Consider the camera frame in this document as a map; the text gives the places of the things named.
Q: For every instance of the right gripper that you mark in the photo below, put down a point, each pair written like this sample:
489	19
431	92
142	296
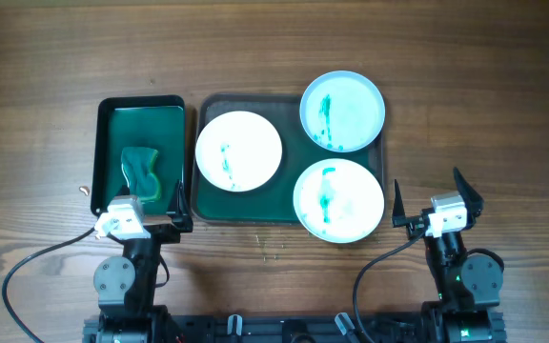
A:
416	224

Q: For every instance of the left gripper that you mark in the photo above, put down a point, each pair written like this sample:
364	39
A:
168	232

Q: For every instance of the green yellow sponge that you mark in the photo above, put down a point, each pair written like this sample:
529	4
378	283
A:
137	164

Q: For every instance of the white plate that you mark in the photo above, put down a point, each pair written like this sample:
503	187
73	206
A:
238	151
338	201
342	111

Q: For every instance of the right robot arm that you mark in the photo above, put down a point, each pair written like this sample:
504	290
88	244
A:
468	282

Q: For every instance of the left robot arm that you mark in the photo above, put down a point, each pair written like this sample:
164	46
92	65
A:
126	284

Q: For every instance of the small black water tray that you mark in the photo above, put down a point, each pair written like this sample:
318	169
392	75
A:
156	122

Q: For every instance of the large dark serving tray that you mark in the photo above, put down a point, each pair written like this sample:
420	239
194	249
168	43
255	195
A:
271	203

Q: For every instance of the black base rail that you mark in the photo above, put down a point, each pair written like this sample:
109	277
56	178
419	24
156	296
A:
383	327

